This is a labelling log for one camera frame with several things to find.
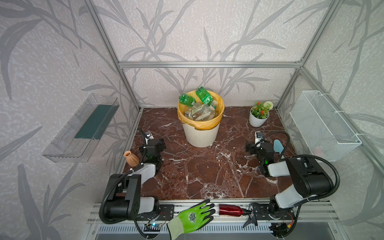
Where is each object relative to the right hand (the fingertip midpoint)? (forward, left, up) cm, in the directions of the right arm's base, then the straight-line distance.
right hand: (255, 135), depth 95 cm
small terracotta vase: (-17, +75, +2) cm, 76 cm away
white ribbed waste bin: (-5, +35, +4) cm, 36 cm away
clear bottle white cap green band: (+12, +27, +17) cm, 34 cm away
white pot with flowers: (+14, -4, +6) cm, 16 cm away
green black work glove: (-45, +40, -5) cm, 60 cm away
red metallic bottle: (-41, +21, -2) cm, 46 cm away
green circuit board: (-47, +58, -8) cm, 76 cm away
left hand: (-2, +64, +4) cm, 64 cm away
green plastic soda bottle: (+14, +32, +20) cm, 40 cm away
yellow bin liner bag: (-6, +33, +19) cm, 38 cm away
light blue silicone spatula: (-6, -14, -5) cm, 16 cm away
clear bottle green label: (0, +35, +22) cm, 42 cm away
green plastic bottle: (+8, +43, +24) cm, 49 cm away
